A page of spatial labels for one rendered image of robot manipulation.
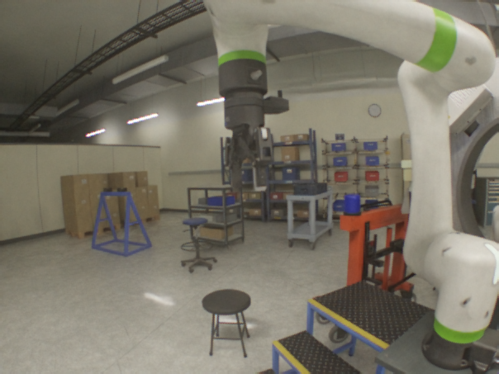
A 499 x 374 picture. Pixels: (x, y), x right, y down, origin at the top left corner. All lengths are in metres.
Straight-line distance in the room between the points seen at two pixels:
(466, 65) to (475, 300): 0.40
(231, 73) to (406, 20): 0.30
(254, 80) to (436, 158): 0.41
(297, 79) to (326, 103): 1.03
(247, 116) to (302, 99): 6.43
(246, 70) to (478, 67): 0.41
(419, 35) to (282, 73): 6.87
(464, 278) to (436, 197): 0.20
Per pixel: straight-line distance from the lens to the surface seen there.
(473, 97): 1.47
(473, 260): 0.51
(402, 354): 0.63
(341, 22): 0.42
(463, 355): 0.62
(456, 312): 0.55
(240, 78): 0.47
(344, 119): 6.58
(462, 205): 1.63
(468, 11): 5.06
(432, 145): 0.61
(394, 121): 6.56
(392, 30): 0.44
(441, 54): 0.47
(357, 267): 1.97
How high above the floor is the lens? 1.31
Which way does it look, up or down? 4 degrees down
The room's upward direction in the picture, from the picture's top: 2 degrees counter-clockwise
